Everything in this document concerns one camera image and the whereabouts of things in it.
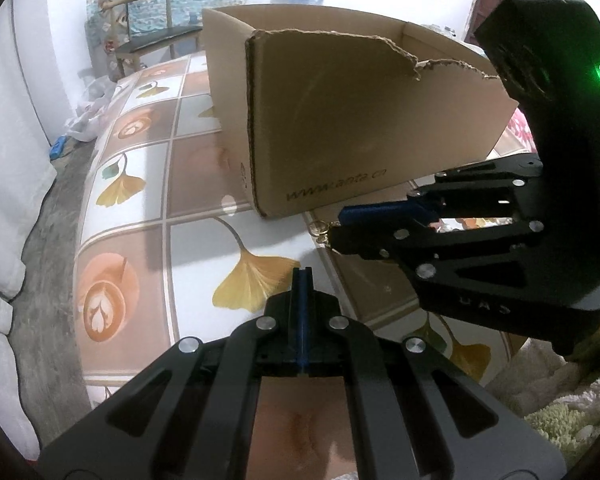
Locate brown cardboard box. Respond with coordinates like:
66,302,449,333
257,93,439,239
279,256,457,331
201,4,520,219

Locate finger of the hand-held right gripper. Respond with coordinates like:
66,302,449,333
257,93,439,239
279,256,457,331
329,216,547,287
339,156,544,226

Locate white curtain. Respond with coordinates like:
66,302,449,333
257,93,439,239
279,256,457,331
0,0,61,461

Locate pink floral blanket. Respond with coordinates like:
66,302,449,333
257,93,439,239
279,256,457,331
507,107,536,153

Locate white fluffy blanket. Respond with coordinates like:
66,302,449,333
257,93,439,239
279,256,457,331
495,340,600,421

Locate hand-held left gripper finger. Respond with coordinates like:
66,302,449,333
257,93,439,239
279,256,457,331
36,266,302,480
301,266,567,480

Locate white plastic bag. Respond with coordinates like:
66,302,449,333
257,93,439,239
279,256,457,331
65,77,118,142

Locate green shaggy rug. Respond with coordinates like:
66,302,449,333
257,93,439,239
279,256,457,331
522,395,600,461

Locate wooden chair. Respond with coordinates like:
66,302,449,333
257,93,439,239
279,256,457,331
100,0,203,83

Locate leaf and tile pattern tablecloth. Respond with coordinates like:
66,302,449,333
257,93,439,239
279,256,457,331
74,52,536,401

